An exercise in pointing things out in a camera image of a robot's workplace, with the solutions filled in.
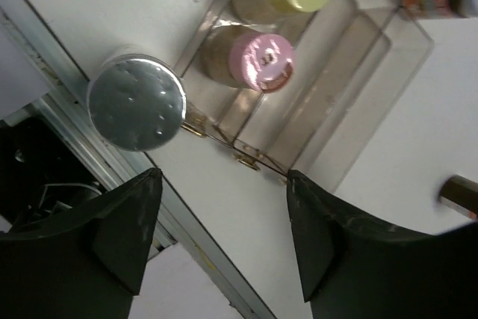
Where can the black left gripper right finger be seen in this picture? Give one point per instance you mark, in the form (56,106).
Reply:
(355,265)

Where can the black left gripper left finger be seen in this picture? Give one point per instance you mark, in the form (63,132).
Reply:
(85,262)

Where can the silver lid white shaker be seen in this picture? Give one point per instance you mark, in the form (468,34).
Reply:
(135,101)

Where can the pink cap spice bottle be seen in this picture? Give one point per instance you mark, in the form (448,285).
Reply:
(240,57)

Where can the dark sauce jar white lid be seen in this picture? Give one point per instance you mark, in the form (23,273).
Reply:
(460,194)

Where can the clear brown organizer tray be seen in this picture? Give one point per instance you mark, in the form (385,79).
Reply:
(354,59)

